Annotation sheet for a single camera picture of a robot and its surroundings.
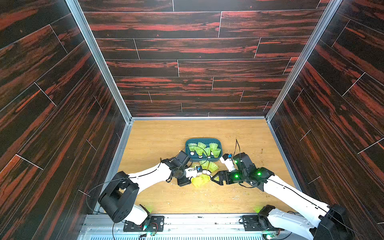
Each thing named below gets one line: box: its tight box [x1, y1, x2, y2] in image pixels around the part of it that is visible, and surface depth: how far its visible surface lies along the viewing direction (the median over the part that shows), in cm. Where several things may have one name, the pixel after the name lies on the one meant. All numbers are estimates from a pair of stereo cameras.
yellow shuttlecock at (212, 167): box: [206, 161, 219, 176], surface depth 92 cm
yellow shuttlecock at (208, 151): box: [203, 147, 211, 157], surface depth 98 cm
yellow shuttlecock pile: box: [190, 174, 211, 188], surface depth 88 cm
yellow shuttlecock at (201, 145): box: [197, 141, 207, 149], surface depth 101 cm
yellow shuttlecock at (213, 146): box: [209, 142, 219, 151], surface depth 101 cm
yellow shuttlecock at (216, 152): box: [211, 148, 221, 158], surface depth 101 cm
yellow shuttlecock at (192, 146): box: [188, 142, 198, 156], surface depth 101 cm
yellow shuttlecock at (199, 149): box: [194, 142, 207, 159], surface depth 100 cm
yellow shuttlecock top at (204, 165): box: [199, 160, 208, 174], surface depth 93 cm
